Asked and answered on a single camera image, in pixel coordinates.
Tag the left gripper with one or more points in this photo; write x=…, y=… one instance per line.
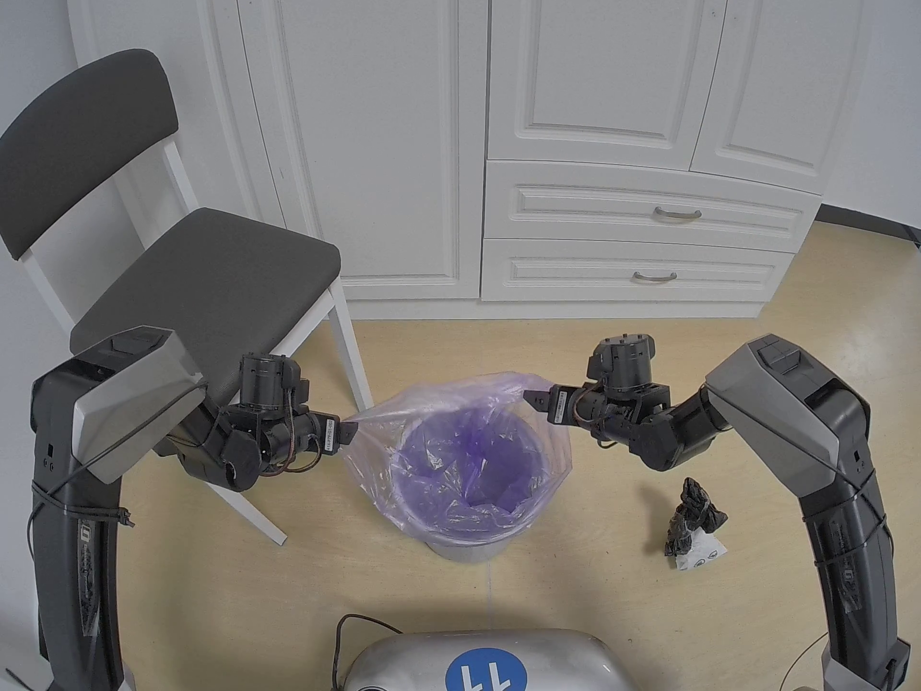
x=313, y=432

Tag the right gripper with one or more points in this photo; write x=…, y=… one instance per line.
x=583, y=407

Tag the purple plastic bag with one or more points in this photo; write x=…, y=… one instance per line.
x=468, y=443

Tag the black plastic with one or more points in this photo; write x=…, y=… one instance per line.
x=692, y=512

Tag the white printed paper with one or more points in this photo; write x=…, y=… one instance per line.
x=701, y=555

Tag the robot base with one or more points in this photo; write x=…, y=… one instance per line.
x=489, y=663

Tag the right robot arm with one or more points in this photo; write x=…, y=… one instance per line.
x=791, y=414

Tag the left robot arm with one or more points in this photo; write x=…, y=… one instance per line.
x=129, y=400

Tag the white trash bin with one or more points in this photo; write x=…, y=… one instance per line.
x=468, y=551

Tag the white chair with grey cushions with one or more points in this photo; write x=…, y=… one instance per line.
x=216, y=278

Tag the white wardrobe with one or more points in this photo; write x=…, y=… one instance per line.
x=403, y=134

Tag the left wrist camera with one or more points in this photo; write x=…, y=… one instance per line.
x=300, y=386

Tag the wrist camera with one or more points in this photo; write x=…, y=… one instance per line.
x=300, y=386
x=597, y=360

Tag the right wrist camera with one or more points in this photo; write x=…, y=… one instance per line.
x=597, y=360

